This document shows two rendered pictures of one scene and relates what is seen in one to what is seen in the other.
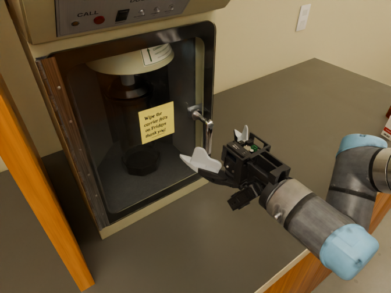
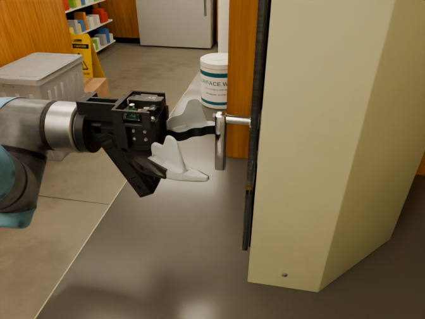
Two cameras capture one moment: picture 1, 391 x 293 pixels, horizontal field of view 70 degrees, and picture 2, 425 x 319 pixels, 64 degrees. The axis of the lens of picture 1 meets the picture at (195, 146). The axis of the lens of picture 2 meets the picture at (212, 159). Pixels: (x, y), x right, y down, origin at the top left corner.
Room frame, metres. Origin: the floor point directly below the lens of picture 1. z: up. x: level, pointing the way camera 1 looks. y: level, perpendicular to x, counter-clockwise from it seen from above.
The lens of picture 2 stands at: (0.77, -0.32, 1.40)
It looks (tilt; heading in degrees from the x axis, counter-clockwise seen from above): 33 degrees down; 136
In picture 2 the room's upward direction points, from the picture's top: straight up
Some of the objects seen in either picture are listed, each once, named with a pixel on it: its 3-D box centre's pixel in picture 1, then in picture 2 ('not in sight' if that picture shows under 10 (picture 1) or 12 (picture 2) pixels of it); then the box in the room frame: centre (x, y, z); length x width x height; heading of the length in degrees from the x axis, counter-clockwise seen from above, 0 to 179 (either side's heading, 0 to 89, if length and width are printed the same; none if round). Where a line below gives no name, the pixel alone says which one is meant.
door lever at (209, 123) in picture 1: (203, 133); (232, 141); (0.50, -0.02, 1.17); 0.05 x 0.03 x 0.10; 35
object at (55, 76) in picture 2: not in sight; (43, 85); (-1.86, 0.47, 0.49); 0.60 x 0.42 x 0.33; 126
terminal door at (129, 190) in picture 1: (152, 134); (260, 97); (0.46, 0.09, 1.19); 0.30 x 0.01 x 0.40; 125
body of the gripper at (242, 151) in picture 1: (254, 171); (124, 126); (0.37, -0.11, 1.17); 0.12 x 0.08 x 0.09; 35
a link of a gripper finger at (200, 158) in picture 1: (199, 157); (195, 116); (0.41, -0.01, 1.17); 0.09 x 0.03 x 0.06; 71
